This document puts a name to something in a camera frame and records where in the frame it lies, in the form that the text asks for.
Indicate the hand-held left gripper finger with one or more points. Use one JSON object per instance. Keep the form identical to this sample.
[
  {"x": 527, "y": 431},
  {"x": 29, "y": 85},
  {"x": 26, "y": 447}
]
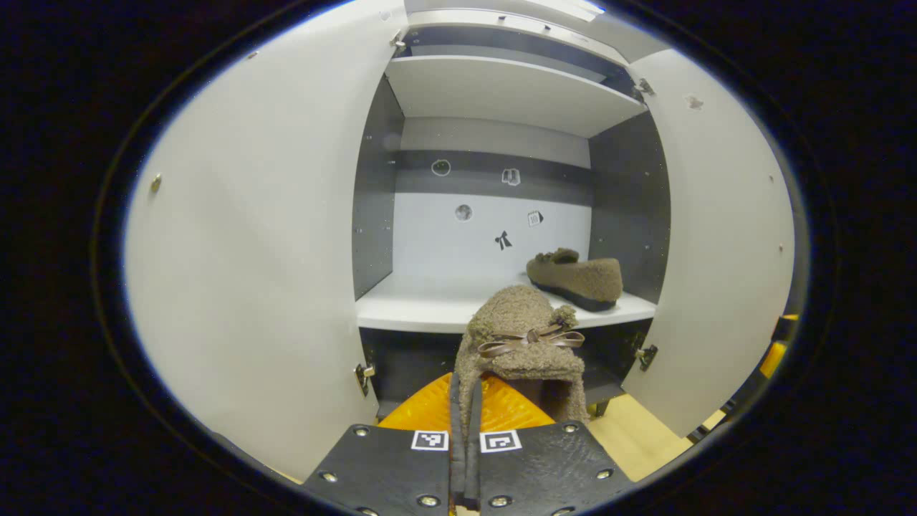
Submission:
[
  {"x": 473, "y": 459},
  {"x": 457, "y": 459}
]

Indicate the white shoe cabinet door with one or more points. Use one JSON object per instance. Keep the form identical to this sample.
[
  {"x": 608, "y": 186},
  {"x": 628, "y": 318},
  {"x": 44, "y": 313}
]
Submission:
[
  {"x": 716, "y": 251},
  {"x": 251, "y": 251}
]

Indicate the brown fuzzy shoe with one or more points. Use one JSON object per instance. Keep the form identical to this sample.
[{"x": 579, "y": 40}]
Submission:
[
  {"x": 580, "y": 279},
  {"x": 516, "y": 315}
]

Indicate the white shoe cabinet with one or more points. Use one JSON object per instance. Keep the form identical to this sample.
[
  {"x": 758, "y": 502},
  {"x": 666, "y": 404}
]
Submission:
[{"x": 444, "y": 304}]

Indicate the large ceiling light panel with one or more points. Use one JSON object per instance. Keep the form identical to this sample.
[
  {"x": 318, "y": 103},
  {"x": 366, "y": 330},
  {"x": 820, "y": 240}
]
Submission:
[{"x": 573, "y": 7}]

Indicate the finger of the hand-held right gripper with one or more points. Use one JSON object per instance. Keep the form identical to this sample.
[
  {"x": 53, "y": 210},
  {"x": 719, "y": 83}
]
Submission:
[{"x": 772, "y": 358}]

